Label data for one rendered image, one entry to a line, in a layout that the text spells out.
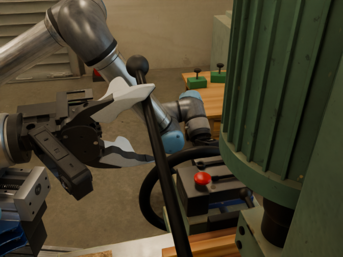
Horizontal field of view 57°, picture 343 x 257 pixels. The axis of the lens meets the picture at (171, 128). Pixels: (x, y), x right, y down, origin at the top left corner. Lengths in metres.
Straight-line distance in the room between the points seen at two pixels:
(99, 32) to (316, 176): 0.64
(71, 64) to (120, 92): 3.05
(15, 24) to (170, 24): 1.48
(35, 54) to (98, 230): 1.14
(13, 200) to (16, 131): 0.54
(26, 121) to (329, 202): 0.40
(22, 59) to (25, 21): 2.47
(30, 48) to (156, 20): 2.54
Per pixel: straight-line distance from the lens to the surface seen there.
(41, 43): 0.93
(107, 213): 1.90
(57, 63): 3.51
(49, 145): 0.44
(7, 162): 0.48
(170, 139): 0.90
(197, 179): 0.55
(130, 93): 0.41
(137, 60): 0.47
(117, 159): 0.49
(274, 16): 0.22
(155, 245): 0.62
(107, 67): 0.80
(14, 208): 1.00
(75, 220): 1.91
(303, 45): 0.22
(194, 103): 1.04
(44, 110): 0.50
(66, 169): 0.41
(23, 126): 0.49
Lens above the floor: 1.40
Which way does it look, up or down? 33 degrees down
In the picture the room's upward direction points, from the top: straight up
